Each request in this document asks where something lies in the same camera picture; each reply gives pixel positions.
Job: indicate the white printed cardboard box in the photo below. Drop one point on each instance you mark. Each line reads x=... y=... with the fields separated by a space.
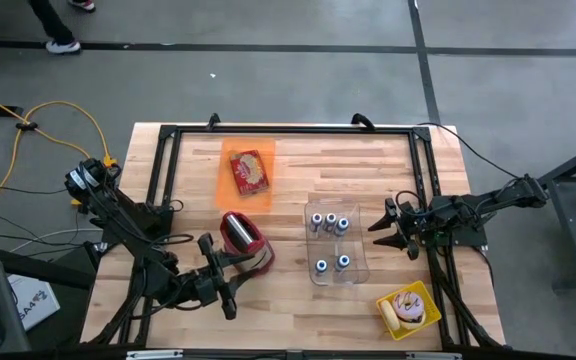
x=33 y=305

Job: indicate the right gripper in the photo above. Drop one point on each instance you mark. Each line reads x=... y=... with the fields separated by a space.
x=410 y=220

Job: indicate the red snack packet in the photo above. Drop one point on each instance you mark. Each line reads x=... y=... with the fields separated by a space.
x=249 y=172

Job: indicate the blue food colouring bottle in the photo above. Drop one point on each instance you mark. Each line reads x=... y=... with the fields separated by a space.
x=342 y=261
x=342 y=226
x=321 y=265

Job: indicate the person's white sneaker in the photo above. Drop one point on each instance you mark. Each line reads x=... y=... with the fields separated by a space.
x=83 y=4
x=63 y=47

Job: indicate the chocolate frosted toy donut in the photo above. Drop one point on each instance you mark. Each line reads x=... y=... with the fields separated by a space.
x=417 y=320

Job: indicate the white frosted toy donut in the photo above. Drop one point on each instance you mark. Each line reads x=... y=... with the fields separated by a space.
x=405 y=302

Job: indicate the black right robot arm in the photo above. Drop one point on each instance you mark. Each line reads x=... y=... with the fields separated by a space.
x=488 y=207

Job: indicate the clear plastic bin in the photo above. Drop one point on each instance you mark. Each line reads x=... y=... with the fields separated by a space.
x=353 y=280

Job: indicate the black desk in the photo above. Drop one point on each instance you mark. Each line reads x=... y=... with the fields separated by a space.
x=43 y=267

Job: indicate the yellow plastic tray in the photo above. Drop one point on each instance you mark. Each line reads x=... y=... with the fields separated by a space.
x=430 y=305

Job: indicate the person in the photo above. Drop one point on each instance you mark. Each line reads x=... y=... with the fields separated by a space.
x=50 y=20

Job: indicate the shiny metal box grater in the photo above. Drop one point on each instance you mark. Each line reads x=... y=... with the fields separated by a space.
x=240 y=235

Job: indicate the silver metal bracket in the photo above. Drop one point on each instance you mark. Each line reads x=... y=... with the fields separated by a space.
x=153 y=355
x=433 y=356

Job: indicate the black aluminium table frame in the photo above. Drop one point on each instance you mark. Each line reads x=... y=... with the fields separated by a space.
x=293 y=130

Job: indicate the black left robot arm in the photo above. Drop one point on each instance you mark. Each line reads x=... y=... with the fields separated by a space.
x=118 y=215

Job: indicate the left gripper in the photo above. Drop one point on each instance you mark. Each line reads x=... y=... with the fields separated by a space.
x=213 y=280

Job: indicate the black metal stand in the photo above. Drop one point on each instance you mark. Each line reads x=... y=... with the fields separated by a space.
x=573 y=170

